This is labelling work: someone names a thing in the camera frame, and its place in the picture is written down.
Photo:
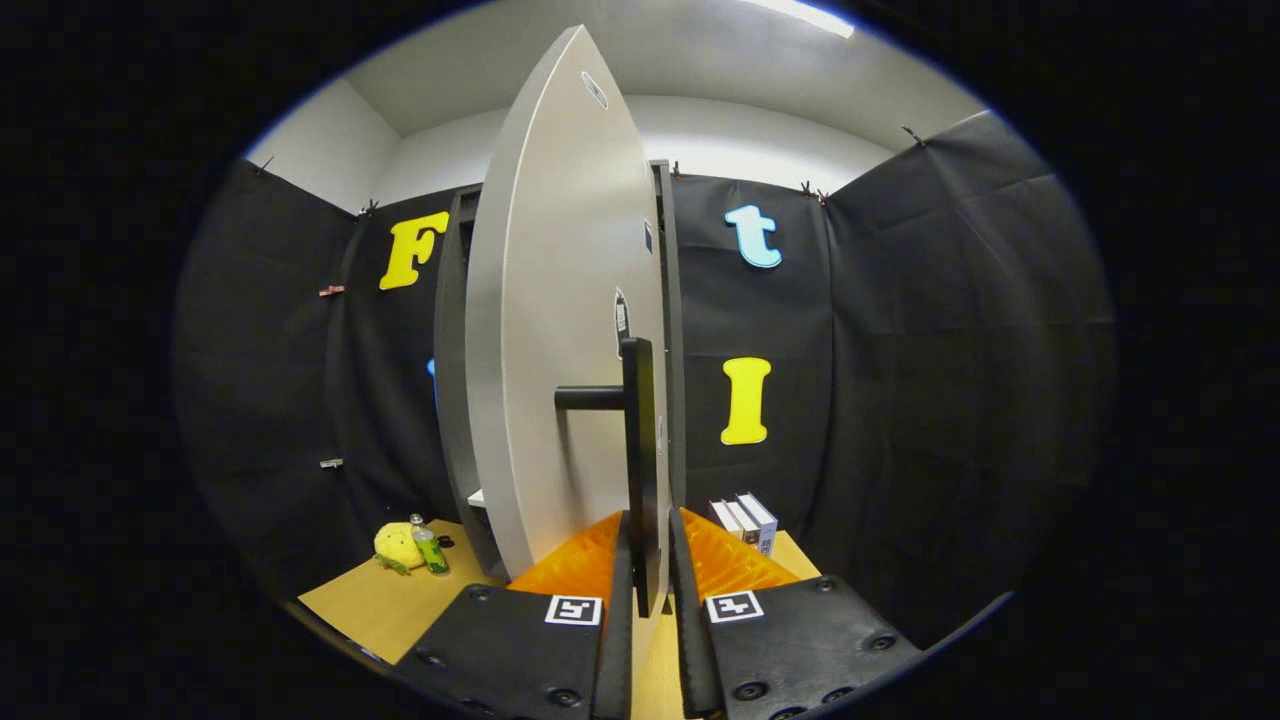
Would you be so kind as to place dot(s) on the black backdrop cloth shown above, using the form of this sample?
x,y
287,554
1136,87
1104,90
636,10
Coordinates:
x,y
950,380

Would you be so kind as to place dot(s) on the green bottle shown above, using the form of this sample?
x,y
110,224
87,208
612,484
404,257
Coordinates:
x,y
432,555

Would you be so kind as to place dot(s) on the yellow plush toy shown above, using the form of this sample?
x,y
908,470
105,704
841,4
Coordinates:
x,y
395,545

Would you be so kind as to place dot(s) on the grey shoe cabinet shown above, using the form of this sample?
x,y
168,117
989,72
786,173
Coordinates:
x,y
450,400

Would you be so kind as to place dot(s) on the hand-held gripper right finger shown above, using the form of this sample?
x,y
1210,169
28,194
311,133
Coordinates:
x,y
688,630

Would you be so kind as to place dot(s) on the white book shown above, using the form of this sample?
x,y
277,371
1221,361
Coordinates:
x,y
762,522
722,518
743,522

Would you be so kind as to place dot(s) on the long ceiling light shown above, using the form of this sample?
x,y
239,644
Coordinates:
x,y
800,15

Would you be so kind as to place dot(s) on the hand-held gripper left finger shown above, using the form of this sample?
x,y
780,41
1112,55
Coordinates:
x,y
618,620

